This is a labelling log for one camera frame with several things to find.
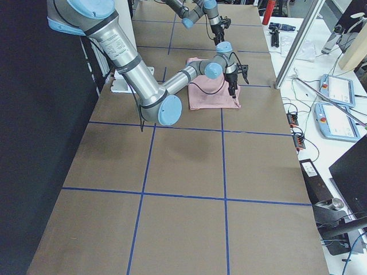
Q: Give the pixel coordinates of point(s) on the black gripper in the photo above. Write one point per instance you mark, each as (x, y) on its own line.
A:
(217, 30)
(230, 78)

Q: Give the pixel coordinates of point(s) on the pink t-shirt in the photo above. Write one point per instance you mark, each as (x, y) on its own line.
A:
(208, 93)

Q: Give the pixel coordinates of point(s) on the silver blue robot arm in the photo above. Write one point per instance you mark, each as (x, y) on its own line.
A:
(155, 102)
(208, 9)

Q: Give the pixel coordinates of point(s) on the black folded tripod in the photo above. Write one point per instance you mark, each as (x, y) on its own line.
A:
(274, 36)

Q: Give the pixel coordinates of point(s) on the folded blue umbrella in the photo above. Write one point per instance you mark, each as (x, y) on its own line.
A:
(282, 27)

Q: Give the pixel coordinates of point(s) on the red water bottle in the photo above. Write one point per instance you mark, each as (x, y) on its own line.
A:
(268, 12)

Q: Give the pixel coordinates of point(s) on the orange black power strip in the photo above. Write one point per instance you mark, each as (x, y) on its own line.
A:
(297, 133)

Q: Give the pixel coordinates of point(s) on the clear plastic bag with paper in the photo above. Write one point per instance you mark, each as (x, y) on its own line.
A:
(306, 52)

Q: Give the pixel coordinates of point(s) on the brown paper table cover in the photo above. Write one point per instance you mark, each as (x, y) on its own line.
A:
(219, 192)

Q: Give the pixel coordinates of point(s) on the near teach pendant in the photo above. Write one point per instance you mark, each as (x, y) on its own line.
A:
(334, 124)

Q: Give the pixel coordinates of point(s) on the teach pendant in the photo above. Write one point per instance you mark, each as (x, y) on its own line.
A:
(334, 124)
(337, 89)

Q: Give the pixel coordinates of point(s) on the far teach pendant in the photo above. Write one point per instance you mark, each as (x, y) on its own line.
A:
(337, 89)

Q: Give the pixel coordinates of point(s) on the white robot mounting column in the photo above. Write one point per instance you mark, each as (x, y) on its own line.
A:
(132, 74)

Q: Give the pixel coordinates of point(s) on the black box with white label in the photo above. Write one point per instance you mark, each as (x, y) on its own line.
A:
(316, 188)

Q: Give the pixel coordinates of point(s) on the black monitor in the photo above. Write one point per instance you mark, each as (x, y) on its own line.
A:
(349, 176)

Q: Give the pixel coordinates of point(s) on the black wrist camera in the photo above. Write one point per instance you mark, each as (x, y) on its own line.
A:
(225, 23)
(243, 70)

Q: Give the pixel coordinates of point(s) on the aluminium frame post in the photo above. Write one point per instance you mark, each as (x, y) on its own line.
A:
(305, 27)

